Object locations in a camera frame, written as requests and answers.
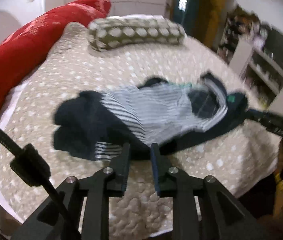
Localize navy striped pants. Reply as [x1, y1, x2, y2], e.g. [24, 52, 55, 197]
[53, 73, 248, 161]

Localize beige spotted quilt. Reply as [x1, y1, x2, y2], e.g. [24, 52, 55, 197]
[5, 22, 279, 239]

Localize white shelf unit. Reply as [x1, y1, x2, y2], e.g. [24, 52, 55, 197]
[217, 6, 283, 114]

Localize red plush blanket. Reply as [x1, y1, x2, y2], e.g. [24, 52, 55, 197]
[0, 0, 111, 110]

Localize olive hedgehog print pillow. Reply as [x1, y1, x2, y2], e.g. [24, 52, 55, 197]
[87, 15, 186, 52]

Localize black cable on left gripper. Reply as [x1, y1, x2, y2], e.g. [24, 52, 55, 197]
[0, 116, 70, 221]

